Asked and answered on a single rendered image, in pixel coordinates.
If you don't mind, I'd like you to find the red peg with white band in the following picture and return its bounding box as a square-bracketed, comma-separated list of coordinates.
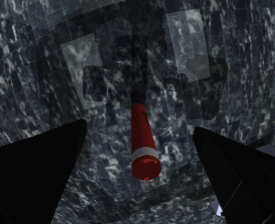
[130, 104, 161, 180]

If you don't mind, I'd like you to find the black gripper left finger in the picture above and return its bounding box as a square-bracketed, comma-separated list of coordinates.
[0, 120, 86, 224]

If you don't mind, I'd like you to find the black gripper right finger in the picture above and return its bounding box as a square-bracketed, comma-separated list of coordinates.
[193, 127, 275, 224]

